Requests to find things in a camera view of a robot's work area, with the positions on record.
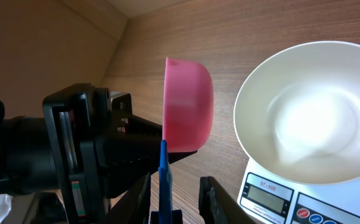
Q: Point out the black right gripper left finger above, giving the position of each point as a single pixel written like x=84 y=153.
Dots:
x=134 y=206

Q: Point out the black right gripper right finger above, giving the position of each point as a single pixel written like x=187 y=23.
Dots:
x=216 y=206

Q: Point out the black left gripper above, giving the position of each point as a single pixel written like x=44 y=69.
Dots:
x=98 y=156

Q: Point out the pink scoop with blue handle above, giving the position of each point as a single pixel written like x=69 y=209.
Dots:
x=188 y=107

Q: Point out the white digital kitchen scale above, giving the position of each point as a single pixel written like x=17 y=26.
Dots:
x=271 y=199

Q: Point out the white round bowl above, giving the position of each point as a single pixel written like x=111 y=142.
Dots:
x=298 y=113

